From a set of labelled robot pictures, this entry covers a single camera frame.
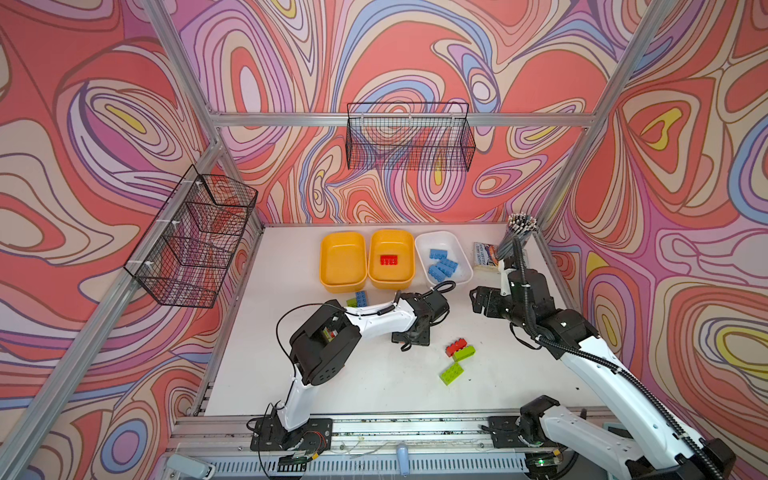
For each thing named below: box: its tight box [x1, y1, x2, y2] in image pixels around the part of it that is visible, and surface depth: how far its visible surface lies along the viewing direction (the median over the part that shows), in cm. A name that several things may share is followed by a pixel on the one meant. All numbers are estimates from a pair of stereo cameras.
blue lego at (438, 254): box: [429, 249, 449, 259], surface depth 110 cm
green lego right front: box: [439, 362, 465, 386], surface depth 84 cm
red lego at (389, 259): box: [380, 255, 399, 265], surface depth 109 cm
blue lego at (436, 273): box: [428, 265, 445, 282], surface depth 103 cm
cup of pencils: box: [497, 212, 538, 263], surface depth 96 cm
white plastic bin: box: [415, 230, 473, 288], surface depth 108 cm
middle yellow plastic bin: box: [367, 229, 415, 291], surface depth 110 cm
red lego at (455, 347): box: [445, 338, 467, 357], surface depth 88 cm
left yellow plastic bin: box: [320, 231, 368, 293], surface depth 107 cm
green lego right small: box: [453, 345, 476, 362], surface depth 87 cm
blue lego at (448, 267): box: [437, 258, 459, 277], surface depth 107 cm
